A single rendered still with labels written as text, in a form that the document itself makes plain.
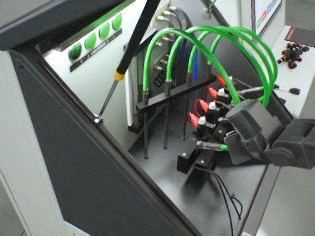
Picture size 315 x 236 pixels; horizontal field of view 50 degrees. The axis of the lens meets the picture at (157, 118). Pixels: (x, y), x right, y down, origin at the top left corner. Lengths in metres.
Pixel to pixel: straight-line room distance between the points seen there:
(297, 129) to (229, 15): 0.69
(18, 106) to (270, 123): 0.57
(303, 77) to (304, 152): 1.00
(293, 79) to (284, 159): 0.96
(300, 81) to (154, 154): 0.68
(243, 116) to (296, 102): 0.79
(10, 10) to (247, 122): 0.53
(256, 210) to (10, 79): 0.75
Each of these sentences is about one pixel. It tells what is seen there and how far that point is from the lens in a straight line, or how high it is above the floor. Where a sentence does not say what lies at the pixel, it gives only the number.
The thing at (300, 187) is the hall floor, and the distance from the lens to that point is 2.44.
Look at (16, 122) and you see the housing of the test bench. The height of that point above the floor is 1.22.
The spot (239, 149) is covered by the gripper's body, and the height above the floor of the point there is 1.27.
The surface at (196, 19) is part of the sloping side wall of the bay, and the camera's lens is 1.24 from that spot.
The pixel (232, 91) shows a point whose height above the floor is 1.36.
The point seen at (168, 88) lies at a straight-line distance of 1.12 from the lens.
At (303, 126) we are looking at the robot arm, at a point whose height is 1.42.
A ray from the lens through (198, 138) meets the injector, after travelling 1.08.
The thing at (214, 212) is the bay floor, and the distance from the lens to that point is 1.18.
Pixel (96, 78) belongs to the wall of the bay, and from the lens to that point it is 0.97.
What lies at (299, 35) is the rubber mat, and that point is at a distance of 1.89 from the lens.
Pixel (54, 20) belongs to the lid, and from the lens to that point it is 0.58.
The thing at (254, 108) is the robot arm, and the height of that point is 1.42.
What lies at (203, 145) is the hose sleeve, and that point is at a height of 1.14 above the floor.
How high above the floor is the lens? 1.82
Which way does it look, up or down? 43 degrees down
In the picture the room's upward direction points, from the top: 1 degrees clockwise
